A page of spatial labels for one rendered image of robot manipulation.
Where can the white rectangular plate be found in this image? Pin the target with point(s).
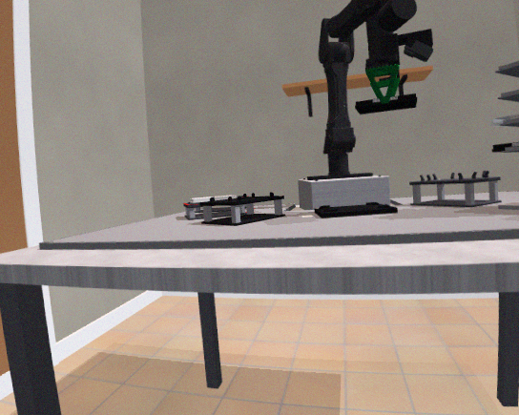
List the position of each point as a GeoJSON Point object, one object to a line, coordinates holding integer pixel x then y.
{"type": "Point", "coordinates": [203, 199]}

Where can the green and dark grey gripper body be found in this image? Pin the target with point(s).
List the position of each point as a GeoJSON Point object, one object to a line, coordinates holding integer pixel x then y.
{"type": "Point", "coordinates": [375, 55]}

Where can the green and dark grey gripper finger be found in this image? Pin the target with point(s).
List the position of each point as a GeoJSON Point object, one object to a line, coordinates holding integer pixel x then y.
{"type": "Point", "coordinates": [381, 71]}
{"type": "Point", "coordinates": [385, 83]}

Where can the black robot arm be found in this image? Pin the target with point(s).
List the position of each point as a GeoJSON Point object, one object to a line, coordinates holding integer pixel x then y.
{"type": "Point", "coordinates": [335, 56]}

